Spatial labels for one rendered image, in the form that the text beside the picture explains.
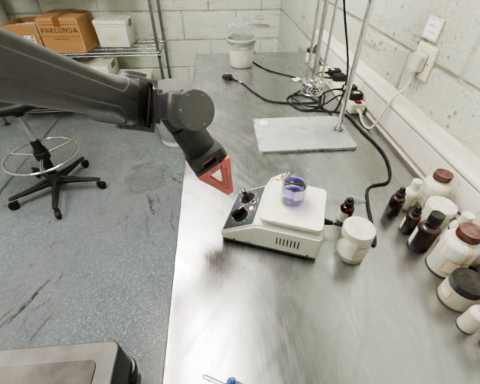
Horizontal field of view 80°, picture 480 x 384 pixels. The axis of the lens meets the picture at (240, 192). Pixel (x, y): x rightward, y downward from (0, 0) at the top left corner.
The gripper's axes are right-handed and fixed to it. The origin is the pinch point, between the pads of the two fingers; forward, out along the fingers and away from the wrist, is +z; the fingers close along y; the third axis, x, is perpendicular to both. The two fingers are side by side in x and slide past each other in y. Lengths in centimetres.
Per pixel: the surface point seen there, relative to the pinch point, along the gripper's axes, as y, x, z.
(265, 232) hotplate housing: -6.9, -1.2, 9.4
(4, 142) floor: 223, 119, -33
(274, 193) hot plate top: -1.6, -7.4, 6.9
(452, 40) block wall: 7, -65, 6
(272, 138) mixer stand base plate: 30.5, -21.5, 10.5
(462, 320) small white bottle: -29.2, -18.9, 30.0
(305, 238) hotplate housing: -11.3, -6.5, 12.7
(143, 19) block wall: 239, -29, -54
